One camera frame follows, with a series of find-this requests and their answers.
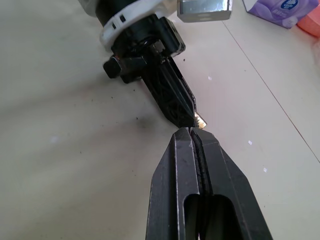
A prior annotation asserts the brass key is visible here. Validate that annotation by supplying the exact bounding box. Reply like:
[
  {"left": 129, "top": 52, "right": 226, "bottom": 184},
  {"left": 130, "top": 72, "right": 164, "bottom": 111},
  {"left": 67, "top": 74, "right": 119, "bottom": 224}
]
[{"left": 193, "top": 112, "right": 208, "bottom": 130}]

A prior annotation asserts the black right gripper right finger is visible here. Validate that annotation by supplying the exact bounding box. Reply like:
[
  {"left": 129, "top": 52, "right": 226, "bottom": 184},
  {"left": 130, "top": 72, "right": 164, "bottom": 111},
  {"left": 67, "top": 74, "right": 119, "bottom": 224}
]
[{"left": 190, "top": 128, "right": 274, "bottom": 240}]

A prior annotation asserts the orange pink box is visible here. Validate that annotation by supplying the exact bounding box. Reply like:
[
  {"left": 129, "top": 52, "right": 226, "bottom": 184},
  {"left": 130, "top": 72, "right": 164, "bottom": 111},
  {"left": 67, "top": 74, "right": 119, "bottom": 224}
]
[{"left": 296, "top": 9, "right": 320, "bottom": 38}]

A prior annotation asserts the purple tissue pack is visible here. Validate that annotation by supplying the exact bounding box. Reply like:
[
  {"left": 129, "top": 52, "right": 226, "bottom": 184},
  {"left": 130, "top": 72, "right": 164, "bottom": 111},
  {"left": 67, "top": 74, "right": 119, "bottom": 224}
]
[{"left": 241, "top": 0, "right": 320, "bottom": 30}]

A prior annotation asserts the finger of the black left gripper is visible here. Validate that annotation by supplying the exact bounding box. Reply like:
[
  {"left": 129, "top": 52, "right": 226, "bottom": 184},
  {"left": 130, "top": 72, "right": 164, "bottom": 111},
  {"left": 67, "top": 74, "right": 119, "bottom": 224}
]
[
  {"left": 159, "top": 56, "right": 199, "bottom": 118},
  {"left": 139, "top": 63, "right": 195, "bottom": 129}
]

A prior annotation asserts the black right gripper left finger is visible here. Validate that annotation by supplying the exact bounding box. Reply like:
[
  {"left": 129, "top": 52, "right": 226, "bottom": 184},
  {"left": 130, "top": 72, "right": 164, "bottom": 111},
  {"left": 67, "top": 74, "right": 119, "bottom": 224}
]
[{"left": 145, "top": 127, "right": 202, "bottom": 240}]

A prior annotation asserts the shiny silver metal block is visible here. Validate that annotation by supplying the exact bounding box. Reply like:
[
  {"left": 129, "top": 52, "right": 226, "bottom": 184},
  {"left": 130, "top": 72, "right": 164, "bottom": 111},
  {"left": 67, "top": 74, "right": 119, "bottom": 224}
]
[{"left": 176, "top": 0, "right": 234, "bottom": 24}]

